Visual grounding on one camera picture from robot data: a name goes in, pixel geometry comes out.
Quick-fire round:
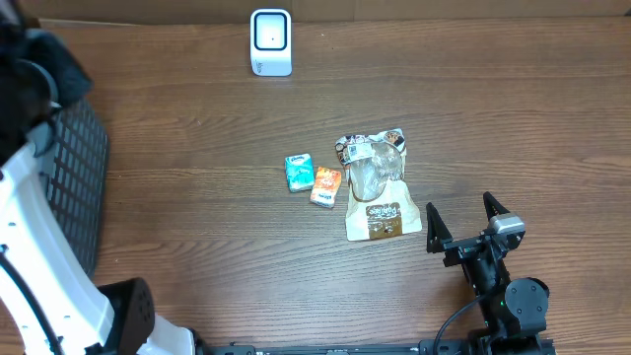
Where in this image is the grey plastic mesh basket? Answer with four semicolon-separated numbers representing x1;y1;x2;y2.
38;99;110;277

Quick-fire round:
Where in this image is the white barcode scanner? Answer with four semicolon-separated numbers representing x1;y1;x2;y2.
249;8;293;77

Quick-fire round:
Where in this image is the orange Kleenex tissue pack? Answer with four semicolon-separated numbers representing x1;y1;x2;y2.
310;167;341;208

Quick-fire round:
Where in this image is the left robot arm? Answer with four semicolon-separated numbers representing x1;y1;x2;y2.
1;1;205;354

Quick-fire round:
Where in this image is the brown white snack pouch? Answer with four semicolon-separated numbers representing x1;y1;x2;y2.
335;128;423;242

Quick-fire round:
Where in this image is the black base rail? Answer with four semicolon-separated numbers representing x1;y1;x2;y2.
197;340;557;355

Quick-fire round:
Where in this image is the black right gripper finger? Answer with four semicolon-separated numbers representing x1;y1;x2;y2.
426;202;453;253
483;191;509;220

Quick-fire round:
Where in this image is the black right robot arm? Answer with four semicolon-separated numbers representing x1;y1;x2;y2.
426;192;556;355

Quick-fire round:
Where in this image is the teal Kleenex tissue pack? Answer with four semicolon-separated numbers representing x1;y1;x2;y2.
285;153;315;192

